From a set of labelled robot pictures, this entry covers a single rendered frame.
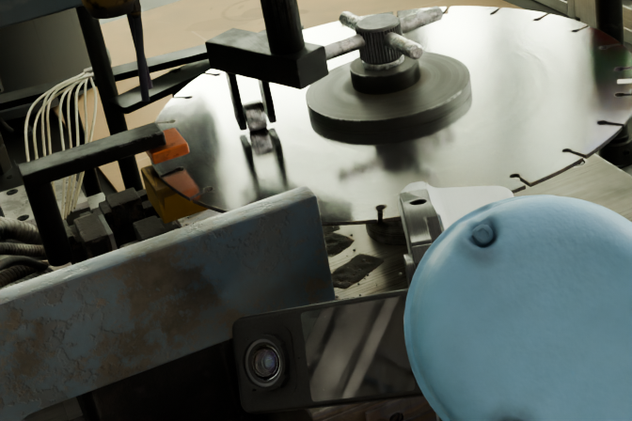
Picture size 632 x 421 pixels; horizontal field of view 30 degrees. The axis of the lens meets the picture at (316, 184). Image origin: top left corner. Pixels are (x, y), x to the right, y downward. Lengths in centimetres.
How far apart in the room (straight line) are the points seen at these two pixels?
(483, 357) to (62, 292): 29
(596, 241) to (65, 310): 31
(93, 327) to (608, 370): 32
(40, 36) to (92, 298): 86
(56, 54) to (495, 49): 70
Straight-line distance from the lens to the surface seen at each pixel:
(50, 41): 142
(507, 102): 77
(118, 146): 73
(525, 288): 32
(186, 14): 167
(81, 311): 58
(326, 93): 79
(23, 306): 57
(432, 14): 79
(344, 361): 52
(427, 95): 77
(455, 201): 62
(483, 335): 32
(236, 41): 76
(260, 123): 77
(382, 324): 51
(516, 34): 87
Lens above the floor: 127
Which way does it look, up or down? 27 degrees down
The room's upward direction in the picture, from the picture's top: 11 degrees counter-clockwise
